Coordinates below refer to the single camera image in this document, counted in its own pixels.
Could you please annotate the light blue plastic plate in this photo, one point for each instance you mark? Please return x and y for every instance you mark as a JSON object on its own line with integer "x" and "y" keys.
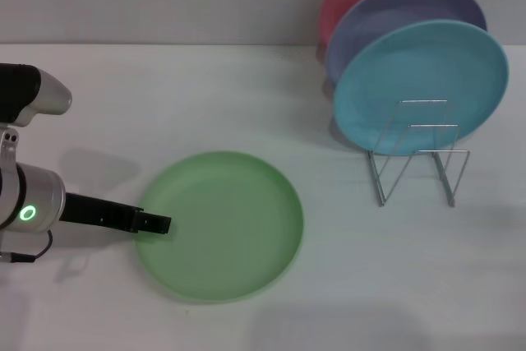
{"x": 415, "y": 75}

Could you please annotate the green plastic plate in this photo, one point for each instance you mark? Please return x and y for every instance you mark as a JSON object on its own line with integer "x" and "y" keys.
{"x": 230, "y": 227}

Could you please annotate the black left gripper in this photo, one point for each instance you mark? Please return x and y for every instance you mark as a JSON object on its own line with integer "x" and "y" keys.
{"x": 98, "y": 213}

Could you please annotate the black silver wrist camera housing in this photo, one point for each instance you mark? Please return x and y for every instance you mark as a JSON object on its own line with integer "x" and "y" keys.
{"x": 24, "y": 88}

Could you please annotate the purple plastic plate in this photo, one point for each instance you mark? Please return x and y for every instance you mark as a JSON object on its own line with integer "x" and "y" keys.
{"x": 394, "y": 10}

